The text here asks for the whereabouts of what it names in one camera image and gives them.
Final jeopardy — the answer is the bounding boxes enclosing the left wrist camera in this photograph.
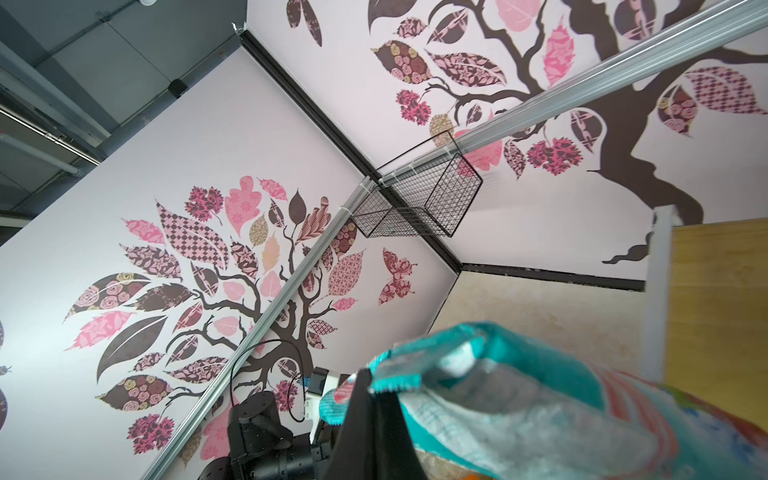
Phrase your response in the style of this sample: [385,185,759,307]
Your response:
[304,367,355,425]

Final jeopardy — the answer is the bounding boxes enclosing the black wire wall basket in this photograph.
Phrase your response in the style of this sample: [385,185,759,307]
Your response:
[351,130,483,238]

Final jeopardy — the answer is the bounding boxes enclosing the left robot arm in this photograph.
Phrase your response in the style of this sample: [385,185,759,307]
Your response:
[198,392,338,480]

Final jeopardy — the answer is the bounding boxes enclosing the aluminium frame rail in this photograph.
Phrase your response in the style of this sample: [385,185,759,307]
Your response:
[144,0,767,479]

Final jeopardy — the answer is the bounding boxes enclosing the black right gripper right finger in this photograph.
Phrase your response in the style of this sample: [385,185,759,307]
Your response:
[376,393,427,480]

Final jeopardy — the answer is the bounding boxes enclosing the green Fox's bag top shelf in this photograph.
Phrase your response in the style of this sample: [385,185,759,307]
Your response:
[317,320,768,480]

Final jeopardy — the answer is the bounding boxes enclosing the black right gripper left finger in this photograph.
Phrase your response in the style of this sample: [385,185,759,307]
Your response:
[320,368,375,480]

